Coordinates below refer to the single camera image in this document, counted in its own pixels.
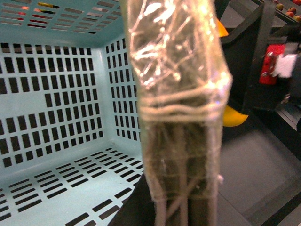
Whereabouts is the light blue plastic basket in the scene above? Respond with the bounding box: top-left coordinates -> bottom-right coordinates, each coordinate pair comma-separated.
0,0 -> 143,226

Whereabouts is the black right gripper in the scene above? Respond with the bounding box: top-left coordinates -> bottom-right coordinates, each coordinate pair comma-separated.
221,0 -> 301,114

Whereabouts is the tape wrapped left gripper finger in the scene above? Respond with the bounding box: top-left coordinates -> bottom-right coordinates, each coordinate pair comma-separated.
120,0 -> 232,226

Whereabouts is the yellow mango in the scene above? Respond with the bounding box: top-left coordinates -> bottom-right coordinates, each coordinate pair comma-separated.
216,19 -> 248,127

